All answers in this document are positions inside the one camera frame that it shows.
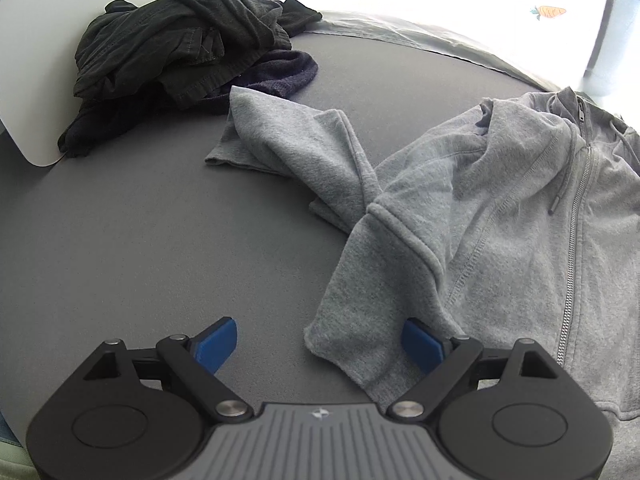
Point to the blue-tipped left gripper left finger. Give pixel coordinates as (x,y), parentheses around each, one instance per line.
(192,364)

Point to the grey zip hoodie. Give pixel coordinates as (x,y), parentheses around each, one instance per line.
(517,218)

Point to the white curved board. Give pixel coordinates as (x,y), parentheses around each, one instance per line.
(39,39)

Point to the dark navy garment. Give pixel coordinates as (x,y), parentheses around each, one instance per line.
(280,73)

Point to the black crumpled garment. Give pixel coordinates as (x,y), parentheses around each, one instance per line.
(189,46)

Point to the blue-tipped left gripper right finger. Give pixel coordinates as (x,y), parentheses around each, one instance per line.
(447,365)

